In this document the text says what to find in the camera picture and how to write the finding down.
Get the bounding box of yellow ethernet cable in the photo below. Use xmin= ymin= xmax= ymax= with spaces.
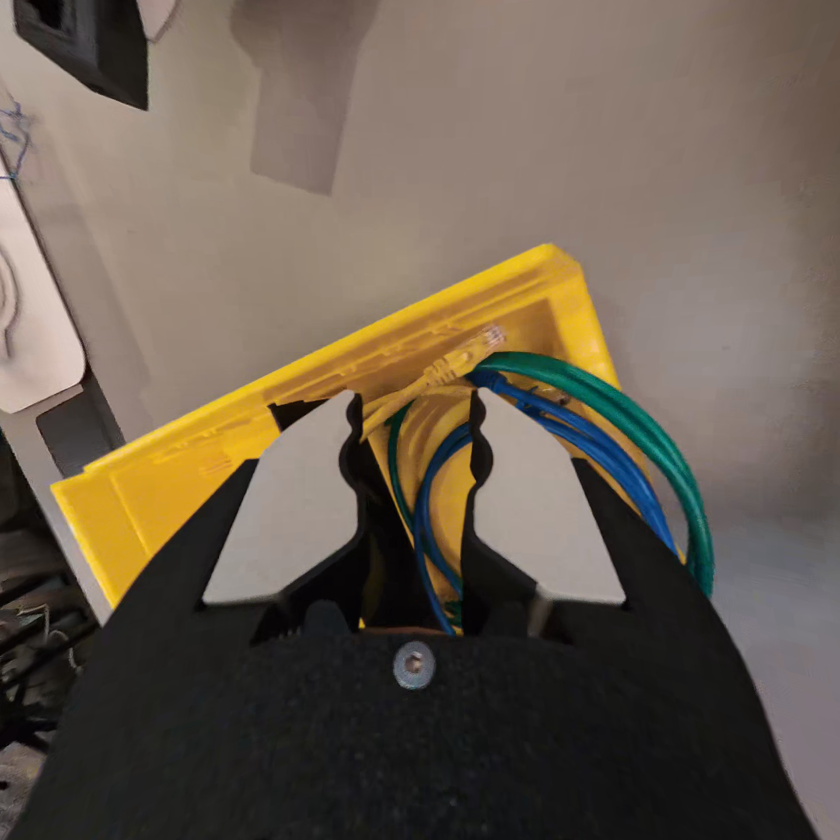
xmin=361 ymin=325 xmax=508 ymax=441

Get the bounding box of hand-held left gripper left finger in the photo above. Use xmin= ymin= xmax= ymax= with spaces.
xmin=201 ymin=391 xmax=368 ymax=634

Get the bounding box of dark desk cable flap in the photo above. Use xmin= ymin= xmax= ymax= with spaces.
xmin=36 ymin=387 xmax=126 ymax=476

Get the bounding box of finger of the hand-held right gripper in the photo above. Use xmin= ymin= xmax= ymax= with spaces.
xmin=136 ymin=0 xmax=181 ymax=42

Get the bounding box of white stand base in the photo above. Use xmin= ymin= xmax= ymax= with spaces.
xmin=0 ymin=177 xmax=88 ymax=414

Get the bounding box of blue thread scrap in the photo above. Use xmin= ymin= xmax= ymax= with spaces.
xmin=0 ymin=98 xmax=34 ymax=181

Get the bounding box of blue ethernet cable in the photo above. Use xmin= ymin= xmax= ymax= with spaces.
xmin=413 ymin=369 xmax=680 ymax=636

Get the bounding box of yellow plastic bin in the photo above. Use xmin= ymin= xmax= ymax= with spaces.
xmin=50 ymin=244 xmax=690 ymax=631

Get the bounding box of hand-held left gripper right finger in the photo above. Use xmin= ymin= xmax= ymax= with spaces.
xmin=461 ymin=387 xmax=627 ymax=635

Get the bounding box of black network switch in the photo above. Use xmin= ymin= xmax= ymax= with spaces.
xmin=13 ymin=0 xmax=151 ymax=111

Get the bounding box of green ethernet cable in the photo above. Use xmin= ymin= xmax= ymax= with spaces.
xmin=386 ymin=351 xmax=715 ymax=598

